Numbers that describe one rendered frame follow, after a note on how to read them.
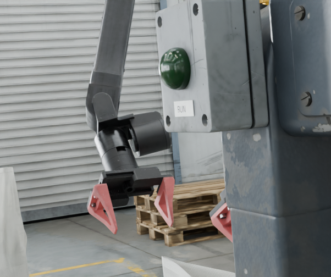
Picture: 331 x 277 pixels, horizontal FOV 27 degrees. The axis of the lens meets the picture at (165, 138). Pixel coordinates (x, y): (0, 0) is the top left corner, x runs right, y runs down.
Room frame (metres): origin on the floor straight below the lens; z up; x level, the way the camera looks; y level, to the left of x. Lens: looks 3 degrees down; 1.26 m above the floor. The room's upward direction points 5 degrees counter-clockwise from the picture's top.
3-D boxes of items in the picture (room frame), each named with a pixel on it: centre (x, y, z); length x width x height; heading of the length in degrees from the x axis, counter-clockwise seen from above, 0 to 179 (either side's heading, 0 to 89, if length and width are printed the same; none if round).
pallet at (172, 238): (6.57, -0.35, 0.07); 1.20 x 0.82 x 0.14; 112
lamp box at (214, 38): (0.49, -0.04, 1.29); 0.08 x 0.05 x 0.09; 24
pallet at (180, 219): (6.58, -0.37, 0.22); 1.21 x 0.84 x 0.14; 114
